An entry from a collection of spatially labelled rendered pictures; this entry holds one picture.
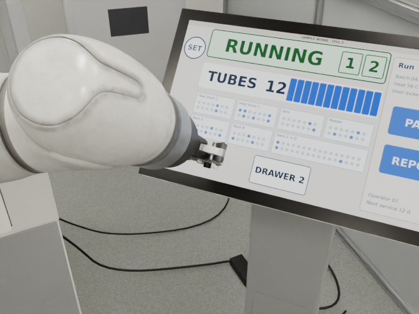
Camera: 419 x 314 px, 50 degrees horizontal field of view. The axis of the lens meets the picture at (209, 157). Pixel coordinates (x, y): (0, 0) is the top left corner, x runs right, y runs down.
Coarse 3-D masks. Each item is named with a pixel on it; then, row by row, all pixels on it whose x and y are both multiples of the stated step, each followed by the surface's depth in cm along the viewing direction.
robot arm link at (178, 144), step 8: (168, 96) 47; (176, 104) 49; (176, 112) 47; (184, 112) 50; (176, 120) 47; (184, 120) 49; (176, 128) 47; (184, 128) 49; (176, 136) 47; (184, 136) 49; (168, 144) 46; (176, 144) 48; (184, 144) 50; (168, 152) 48; (176, 152) 49; (184, 152) 51; (152, 160) 47; (160, 160) 48; (168, 160) 50; (176, 160) 51; (152, 168) 51; (160, 168) 51
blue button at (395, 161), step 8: (384, 144) 68; (384, 152) 68; (392, 152) 68; (400, 152) 67; (408, 152) 67; (416, 152) 67; (384, 160) 68; (392, 160) 68; (400, 160) 67; (408, 160) 67; (416, 160) 67; (384, 168) 68; (392, 168) 67; (400, 168) 67; (408, 168) 67; (416, 168) 66; (400, 176) 67; (408, 176) 67; (416, 176) 66
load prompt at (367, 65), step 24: (216, 48) 79; (240, 48) 77; (264, 48) 76; (288, 48) 75; (312, 48) 74; (336, 48) 72; (312, 72) 73; (336, 72) 72; (360, 72) 71; (384, 72) 70
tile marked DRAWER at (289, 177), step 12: (264, 156) 73; (252, 168) 74; (264, 168) 73; (276, 168) 73; (288, 168) 72; (300, 168) 72; (252, 180) 74; (264, 180) 73; (276, 180) 72; (288, 180) 72; (300, 180) 71; (288, 192) 72; (300, 192) 71
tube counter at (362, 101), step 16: (272, 80) 75; (288, 80) 74; (304, 80) 73; (272, 96) 74; (288, 96) 74; (304, 96) 73; (320, 96) 72; (336, 96) 71; (352, 96) 71; (368, 96) 70; (352, 112) 70; (368, 112) 70
